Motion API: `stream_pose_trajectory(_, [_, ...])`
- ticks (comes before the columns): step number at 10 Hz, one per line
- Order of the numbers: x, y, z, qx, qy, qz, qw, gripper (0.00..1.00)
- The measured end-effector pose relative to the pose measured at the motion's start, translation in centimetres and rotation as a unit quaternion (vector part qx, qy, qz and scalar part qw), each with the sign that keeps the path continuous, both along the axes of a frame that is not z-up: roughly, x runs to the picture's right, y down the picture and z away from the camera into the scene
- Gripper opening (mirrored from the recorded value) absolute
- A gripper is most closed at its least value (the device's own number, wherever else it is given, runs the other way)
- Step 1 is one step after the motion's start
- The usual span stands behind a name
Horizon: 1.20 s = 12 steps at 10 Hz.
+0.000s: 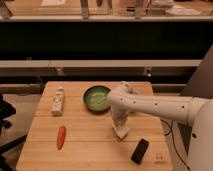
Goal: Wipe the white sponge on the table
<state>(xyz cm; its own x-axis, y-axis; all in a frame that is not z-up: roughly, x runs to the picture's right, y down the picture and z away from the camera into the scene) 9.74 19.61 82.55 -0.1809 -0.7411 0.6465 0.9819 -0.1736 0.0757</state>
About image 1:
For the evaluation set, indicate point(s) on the orange carrot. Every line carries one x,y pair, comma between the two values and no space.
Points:
61,137

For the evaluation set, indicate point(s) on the black rectangular block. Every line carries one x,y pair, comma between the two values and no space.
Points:
139,151

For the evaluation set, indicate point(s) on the white bottle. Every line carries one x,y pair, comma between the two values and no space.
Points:
58,100

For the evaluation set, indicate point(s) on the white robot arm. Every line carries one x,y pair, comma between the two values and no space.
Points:
192,111

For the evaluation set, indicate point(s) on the metal shelf rail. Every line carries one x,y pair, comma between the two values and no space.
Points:
97,63

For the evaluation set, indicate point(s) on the green bowl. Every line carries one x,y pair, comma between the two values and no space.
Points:
94,98

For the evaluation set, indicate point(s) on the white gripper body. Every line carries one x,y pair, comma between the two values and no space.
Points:
119,117

